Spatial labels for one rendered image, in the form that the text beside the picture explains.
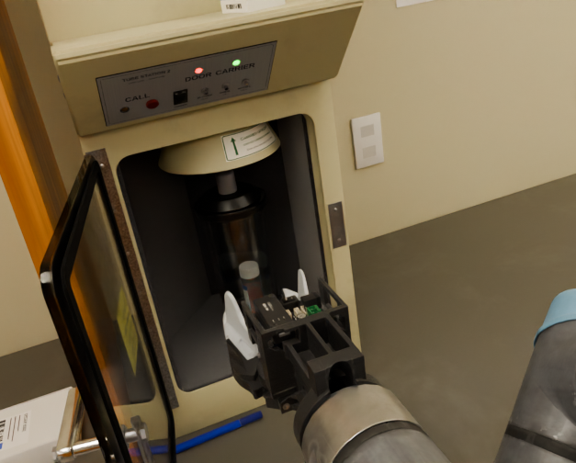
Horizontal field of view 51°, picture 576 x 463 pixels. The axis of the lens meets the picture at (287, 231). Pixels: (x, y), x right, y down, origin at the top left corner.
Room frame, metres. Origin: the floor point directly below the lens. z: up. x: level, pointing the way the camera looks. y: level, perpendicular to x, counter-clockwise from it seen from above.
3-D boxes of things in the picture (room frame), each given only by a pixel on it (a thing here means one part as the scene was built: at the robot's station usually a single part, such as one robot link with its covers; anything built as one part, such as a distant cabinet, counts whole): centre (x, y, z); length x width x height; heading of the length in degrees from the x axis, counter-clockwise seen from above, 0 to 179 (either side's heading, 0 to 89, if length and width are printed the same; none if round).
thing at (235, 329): (0.46, 0.06, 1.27); 0.09 x 0.03 x 0.06; 30
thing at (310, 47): (0.68, 0.05, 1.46); 0.32 x 0.12 x 0.10; 107
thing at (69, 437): (0.44, 0.21, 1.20); 0.10 x 0.05 x 0.03; 7
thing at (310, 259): (0.85, 0.10, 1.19); 0.26 x 0.24 x 0.35; 107
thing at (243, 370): (0.42, 0.04, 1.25); 0.09 x 0.05 x 0.02; 30
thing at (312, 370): (0.37, 0.00, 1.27); 0.12 x 0.08 x 0.09; 17
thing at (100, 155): (0.68, 0.20, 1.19); 0.03 x 0.02 x 0.39; 107
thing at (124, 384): (0.52, 0.19, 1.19); 0.30 x 0.01 x 0.40; 7
